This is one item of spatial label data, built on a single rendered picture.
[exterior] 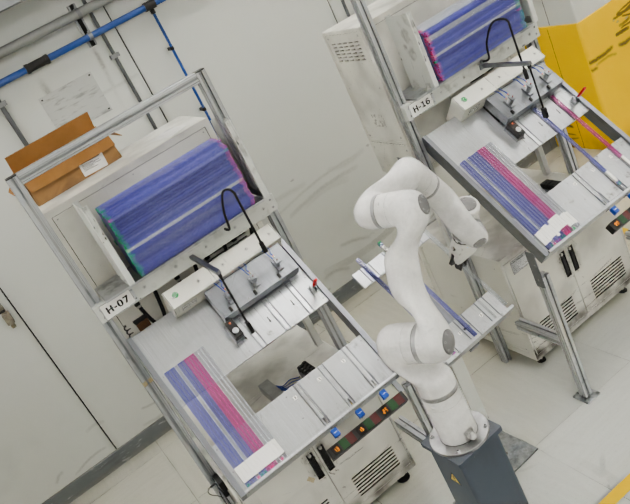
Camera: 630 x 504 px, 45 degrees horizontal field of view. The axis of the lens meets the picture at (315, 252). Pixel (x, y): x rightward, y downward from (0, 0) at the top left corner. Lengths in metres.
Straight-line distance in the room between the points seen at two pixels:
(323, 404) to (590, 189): 1.42
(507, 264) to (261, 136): 1.77
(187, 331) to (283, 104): 2.04
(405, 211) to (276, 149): 2.50
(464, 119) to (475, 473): 1.57
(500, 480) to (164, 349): 1.24
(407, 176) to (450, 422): 0.73
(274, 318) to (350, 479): 0.79
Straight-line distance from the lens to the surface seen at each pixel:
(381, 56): 3.13
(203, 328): 2.82
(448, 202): 2.38
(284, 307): 2.83
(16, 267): 4.19
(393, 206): 2.10
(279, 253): 2.87
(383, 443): 3.23
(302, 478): 3.10
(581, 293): 3.73
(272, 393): 3.10
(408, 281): 2.13
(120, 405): 4.52
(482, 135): 3.31
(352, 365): 2.75
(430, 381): 2.24
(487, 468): 2.43
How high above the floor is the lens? 2.26
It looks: 23 degrees down
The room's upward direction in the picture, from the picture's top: 27 degrees counter-clockwise
